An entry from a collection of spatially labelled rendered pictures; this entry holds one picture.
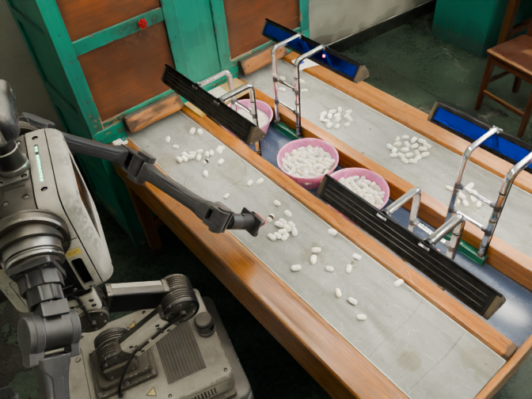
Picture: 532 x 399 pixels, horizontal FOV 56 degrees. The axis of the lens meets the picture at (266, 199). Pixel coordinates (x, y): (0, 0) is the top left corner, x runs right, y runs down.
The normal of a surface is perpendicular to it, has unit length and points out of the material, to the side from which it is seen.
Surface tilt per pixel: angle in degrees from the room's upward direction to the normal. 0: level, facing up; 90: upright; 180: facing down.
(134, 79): 90
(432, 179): 0
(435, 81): 0
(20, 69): 90
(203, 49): 90
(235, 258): 0
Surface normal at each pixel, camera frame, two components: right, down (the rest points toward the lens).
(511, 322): -0.07, -0.70
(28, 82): 0.56, 0.56
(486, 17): -0.83, 0.44
